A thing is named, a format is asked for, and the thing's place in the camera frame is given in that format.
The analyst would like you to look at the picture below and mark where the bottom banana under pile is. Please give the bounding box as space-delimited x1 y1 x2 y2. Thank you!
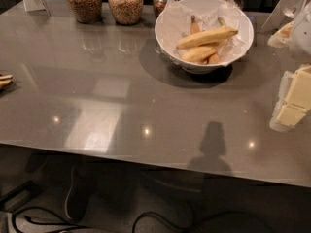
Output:
208 53 220 64

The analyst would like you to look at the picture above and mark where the small upright banana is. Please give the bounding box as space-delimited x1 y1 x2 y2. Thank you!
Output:
190 15 200 34

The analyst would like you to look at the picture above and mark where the white ceramic bowl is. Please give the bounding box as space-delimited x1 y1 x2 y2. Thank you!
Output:
154 0 255 75

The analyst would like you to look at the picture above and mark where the left glass grain jar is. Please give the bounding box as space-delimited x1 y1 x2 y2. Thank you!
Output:
66 0 102 23

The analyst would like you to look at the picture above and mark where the black floor cable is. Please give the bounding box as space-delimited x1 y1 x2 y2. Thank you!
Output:
11 205 202 233

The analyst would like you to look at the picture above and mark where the yellow banana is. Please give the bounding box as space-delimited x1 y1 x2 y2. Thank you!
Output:
182 40 225 63
176 25 238 50

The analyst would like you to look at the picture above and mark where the glass grain jar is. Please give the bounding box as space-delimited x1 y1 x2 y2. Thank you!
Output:
108 0 144 25
66 0 102 23

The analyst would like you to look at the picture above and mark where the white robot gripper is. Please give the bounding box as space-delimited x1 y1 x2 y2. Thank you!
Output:
267 0 311 132

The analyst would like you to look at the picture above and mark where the black table base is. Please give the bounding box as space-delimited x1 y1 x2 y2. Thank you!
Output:
64 161 136 222

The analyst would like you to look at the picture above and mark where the white stand right back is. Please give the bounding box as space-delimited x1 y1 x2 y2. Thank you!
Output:
261 0 311 32

